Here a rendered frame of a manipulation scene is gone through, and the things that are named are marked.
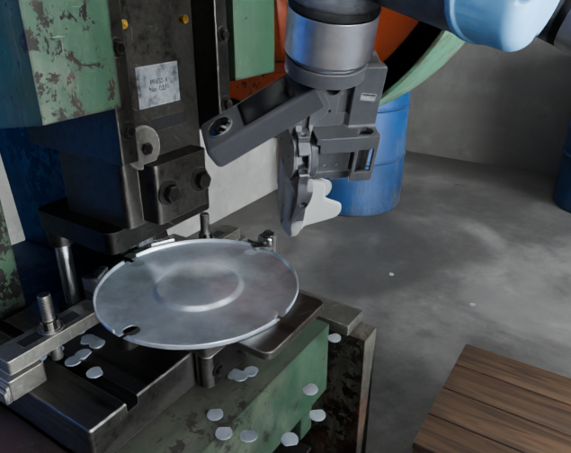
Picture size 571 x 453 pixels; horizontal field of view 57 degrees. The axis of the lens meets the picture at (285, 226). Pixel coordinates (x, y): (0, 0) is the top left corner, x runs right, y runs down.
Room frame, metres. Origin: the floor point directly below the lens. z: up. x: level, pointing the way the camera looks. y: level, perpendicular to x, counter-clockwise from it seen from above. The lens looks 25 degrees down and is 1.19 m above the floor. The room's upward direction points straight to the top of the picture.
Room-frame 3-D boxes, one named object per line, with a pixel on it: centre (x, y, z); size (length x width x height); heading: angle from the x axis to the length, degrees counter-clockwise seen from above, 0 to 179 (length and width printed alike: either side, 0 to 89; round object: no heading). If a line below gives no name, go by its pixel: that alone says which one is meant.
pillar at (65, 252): (0.70, 0.33, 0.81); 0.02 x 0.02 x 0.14
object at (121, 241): (0.73, 0.24, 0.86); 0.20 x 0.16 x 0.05; 147
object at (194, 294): (0.66, 0.13, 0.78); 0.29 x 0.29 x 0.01
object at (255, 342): (0.64, 0.09, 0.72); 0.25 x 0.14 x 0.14; 57
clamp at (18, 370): (0.59, 0.32, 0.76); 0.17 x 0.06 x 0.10; 147
